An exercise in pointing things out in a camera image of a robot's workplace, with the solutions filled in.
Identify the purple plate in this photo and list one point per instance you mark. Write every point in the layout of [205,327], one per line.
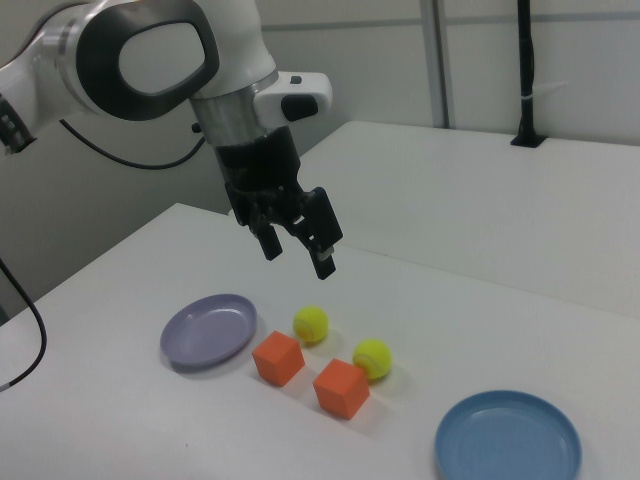
[207,332]

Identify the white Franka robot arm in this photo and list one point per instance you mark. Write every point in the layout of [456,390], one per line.
[150,60]

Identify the blue plate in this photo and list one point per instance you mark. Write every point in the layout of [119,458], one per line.
[507,437]

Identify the yellow tennis ball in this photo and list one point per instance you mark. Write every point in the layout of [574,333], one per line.
[311,324]
[372,359]

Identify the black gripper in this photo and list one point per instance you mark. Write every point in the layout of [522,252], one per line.
[260,170]

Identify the black camera stand pole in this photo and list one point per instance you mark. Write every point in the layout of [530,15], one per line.
[525,60]

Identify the orange foam cube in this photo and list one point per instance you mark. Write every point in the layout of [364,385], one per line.
[277,359]
[341,389]

